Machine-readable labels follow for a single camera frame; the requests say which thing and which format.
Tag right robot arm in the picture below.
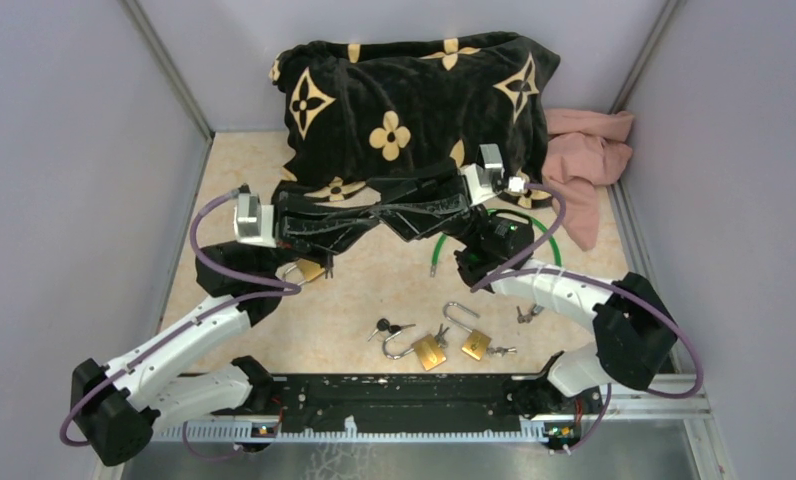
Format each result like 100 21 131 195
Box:
367 164 678 412

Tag black headed keys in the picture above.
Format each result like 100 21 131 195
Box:
367 318 415 341

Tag green cable lock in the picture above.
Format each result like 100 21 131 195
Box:
455 208 548 285

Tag keys of left padlock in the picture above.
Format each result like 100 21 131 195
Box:
434 324 449 349

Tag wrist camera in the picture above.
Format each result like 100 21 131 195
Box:
459 144 527 207
233 193 278 248

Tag black floral plush blanket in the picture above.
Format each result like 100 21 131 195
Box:
269 31 561 209

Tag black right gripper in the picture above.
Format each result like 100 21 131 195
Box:
360 160 484 251

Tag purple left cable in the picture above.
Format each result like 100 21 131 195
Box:
59 188 303 448

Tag silver cable lock keys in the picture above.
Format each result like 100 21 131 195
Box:
516 304 544 324

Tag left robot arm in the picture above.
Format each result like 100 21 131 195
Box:
58 188 382 467

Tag keys of right padlock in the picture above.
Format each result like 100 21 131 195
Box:
486 346 518 357

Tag brass padlock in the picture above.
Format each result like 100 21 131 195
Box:
442 301 491 361
381 332 447 371
281 259 327 286

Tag keys of padlock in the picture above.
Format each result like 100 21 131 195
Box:
486 346 518 357
434 324 449 349

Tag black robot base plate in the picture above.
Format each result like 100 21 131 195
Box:
222 356 605 445

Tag pink cloth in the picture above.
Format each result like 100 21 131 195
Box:
541 108 635 251

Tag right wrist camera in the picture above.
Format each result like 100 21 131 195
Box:
459 144 527 207

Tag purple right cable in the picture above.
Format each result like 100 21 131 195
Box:
469 183 705 400

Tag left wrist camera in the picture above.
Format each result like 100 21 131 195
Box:
233 193 278 248

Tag purple cable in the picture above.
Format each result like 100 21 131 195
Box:
469 183 705 400
59 188 303 448

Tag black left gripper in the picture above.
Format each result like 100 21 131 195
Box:
259 193 391 277

